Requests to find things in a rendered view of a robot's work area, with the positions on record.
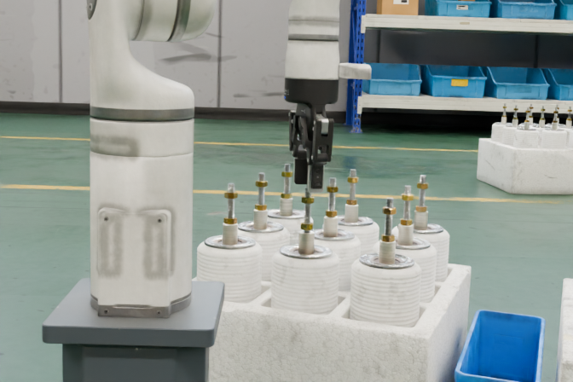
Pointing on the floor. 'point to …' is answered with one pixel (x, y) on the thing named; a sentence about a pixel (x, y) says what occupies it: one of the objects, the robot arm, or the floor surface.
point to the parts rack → (360, 21)
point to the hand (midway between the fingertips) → (308, 179)
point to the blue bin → (502, 349)
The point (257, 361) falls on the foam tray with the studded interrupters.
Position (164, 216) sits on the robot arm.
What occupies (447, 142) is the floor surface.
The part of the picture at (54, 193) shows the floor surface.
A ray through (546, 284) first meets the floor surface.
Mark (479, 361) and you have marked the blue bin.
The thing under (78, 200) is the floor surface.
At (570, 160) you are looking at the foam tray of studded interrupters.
